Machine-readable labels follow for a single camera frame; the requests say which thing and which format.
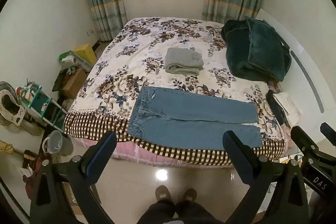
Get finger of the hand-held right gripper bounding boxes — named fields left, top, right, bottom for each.
left=290, top=125, right=322, bottom=162
left=320, top=122, right=336, bottom=147

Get green plastic bag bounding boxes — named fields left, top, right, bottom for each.
left=58, top=50, right=79, bottom=70

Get teal storage cart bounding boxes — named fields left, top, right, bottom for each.
left=16, top=79, right=68, bottom=133

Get person's dark trousers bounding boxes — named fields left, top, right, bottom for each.
left=136, top=200, right=229, bottom=224

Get person's right shoe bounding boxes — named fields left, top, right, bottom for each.
left=181, top=188, right=198, bottom=208

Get blue jeans pants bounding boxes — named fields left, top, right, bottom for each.
left=128, top=86, right=262, bottom=149

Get yellow box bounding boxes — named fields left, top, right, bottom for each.
left=72, top=43, right=98, bottom=65

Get bed with floral sheet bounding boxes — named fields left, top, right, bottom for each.
left=64, top=17, right=292, bottom=169

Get grey plastic bucket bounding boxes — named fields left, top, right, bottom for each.
left=42, top=130, right=74, bottom=157

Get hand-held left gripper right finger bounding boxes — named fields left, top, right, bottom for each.
left=223, top=131, right=310, bottom=224

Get black cloth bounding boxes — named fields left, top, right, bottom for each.
left=266, top=90, right=285, bottom=126

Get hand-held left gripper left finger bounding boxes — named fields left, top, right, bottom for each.
left=29, top=131, right=117, bottom=224

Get red plaid cloth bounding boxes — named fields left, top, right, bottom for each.
left=22, top=149, right=48, bottom=189

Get dark green plush blanket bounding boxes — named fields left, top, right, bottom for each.
left=220, top=16, right=292, bottom=82

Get grey pipe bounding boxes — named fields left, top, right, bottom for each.
left=73, top=55, right=94, bottom=73

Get white bed headboard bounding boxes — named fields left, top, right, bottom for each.
left=256, top=7, right=336, bottom=141

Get grey folded pants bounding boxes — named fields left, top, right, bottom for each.
left=165, top=47, right=204, bottom=76

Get brown cardboard box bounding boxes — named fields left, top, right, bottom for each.
left=62, top=68, right=87, bottom=99

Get standing fan with cover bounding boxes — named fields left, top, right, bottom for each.
left=0, top=81, right=40, bottom=136

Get black keyboard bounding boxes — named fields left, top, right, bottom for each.
left=52, top=71, right=69, bottom=92

